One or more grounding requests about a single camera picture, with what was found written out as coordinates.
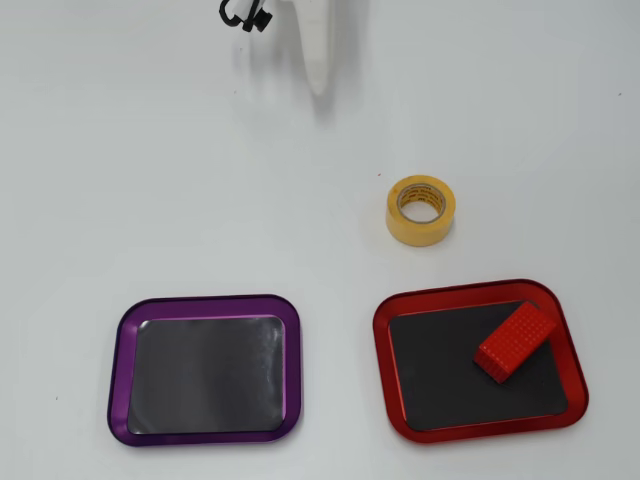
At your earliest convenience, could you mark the black cable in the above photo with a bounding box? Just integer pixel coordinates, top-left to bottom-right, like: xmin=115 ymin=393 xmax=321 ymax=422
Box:
xmin=218 ymin=0 xmax=274 ymax=34

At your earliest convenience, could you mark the purple metal tray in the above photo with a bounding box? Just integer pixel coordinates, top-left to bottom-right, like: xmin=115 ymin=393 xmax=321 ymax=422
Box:
xmin=106 ymin=293 xmax=305 ymax=448

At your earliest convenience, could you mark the red metal tray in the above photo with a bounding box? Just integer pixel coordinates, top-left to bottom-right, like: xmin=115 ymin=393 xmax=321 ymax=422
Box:
xmin=372 ymin=278 xmax=590 ymax=445

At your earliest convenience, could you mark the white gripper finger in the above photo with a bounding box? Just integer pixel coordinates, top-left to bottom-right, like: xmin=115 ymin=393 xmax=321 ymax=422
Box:
xmin=291 ymin=0 xmax=335 ymax=97

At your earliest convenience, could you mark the yellow masking tape roll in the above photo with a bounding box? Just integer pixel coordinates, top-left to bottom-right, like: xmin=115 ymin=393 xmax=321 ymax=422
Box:
xmin=385 ymin=174 xmax=457 ymax=247

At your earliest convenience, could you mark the red studded block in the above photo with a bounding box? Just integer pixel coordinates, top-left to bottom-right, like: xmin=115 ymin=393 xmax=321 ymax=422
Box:
xmin=473 ymin=300 xmax=559 ymax=386

